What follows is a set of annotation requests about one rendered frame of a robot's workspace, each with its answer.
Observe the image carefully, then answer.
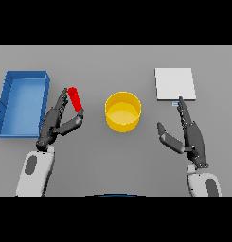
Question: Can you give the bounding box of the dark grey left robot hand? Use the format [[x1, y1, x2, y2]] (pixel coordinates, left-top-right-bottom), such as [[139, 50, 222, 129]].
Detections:
[[35, 87, 85, 153]]

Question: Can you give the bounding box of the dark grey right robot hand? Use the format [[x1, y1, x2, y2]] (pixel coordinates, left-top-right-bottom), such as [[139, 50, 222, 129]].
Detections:
[[156, 95, 210, 169]]

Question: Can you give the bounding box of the red beaker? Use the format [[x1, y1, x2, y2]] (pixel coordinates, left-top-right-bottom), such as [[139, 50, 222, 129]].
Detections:
[[67, 86, 83, 113]]

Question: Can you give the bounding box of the pale square measuring scale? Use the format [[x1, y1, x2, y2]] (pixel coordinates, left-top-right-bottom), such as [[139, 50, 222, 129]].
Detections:
[[153, 67, 197, 106]]

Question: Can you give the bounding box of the yellow bowl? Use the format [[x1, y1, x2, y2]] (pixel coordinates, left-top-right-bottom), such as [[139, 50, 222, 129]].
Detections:
[[104, 91, 143, 133]]

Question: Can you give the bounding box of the blue tray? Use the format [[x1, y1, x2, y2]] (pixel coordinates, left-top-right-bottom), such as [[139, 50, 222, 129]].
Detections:
[[0, 70, 51, 139]]

